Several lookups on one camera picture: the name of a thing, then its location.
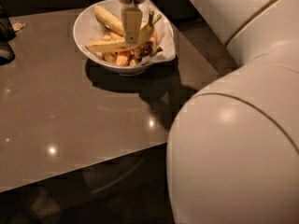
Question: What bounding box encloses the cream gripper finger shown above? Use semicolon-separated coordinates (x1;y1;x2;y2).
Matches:
121;2;143;47

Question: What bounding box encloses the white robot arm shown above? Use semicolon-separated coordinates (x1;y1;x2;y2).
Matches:
166;0;299;224

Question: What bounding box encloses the white ceramic bowl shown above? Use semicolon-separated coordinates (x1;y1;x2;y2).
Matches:
72;0;175;77

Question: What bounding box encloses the small orange fruits pile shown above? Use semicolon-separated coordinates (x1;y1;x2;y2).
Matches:
102;32;163;66

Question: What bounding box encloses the white paper liner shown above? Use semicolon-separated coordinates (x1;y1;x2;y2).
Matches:
140;0;176;67

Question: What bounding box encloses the small peel scrap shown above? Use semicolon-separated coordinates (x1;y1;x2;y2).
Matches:
12;22;25;32

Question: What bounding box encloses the dark object at left edge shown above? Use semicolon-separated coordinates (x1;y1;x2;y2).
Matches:
0;7;16;65

